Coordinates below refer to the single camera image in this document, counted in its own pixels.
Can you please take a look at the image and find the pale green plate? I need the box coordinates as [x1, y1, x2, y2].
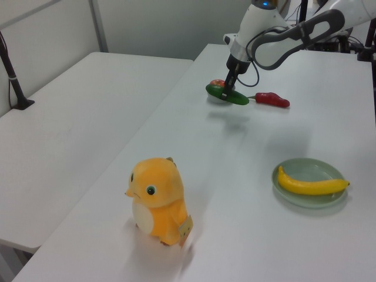
[271, 157, 348, 209]

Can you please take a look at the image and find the black corner stand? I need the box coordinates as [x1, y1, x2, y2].
[357, 17, 376, 62]

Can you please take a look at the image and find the dark background equipment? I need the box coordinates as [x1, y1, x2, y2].
[315, 33, 358, 54]

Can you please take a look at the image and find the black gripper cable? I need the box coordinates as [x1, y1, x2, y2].
[236, 28, 294, 88]

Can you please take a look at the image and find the red chili pepper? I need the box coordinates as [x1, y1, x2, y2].
[248, 92, 291, 109]

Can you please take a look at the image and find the yellow banana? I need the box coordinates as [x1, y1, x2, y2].
[277, 166, 351, 196]

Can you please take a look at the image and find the dark green cucumber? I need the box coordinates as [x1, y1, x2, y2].
[205, 83, 250, 106]

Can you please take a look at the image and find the black pole stand with clamp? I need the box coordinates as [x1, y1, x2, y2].
[0, 31, 35, 111]

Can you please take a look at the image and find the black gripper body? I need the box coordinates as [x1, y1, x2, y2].
[226, 54, 251, 75]

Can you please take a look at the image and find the orange plush toy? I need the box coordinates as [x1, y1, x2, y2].
[125, 157, 194, 247]

